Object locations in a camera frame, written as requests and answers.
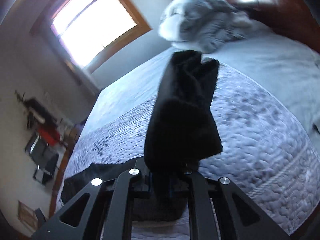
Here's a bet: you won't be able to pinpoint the dark wooden headboard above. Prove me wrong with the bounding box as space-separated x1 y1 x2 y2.
226 0 319 52

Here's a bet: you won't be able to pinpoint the wooden framed window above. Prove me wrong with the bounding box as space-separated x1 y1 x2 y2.
30 0 153 74

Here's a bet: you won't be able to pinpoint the light blue bed sheet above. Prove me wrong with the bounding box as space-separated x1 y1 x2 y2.
81 28 319 148

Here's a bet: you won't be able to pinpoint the black metal chair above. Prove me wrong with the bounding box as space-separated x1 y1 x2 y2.
24 133 59 185

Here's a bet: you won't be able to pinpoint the folded grey duvet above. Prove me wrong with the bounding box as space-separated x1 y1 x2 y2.
171 11 254 54

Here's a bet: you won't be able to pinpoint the grey quilted bedspread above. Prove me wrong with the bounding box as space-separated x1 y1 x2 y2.
65 64 319 234

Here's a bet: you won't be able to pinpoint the grey pillow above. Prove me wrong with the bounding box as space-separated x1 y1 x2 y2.
158 0 252 42

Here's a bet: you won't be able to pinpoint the coat rack with clothes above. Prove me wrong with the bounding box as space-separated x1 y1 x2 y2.
15 91 63 146

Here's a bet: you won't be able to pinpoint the black pants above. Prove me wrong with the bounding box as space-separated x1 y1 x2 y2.
60 50 222 222

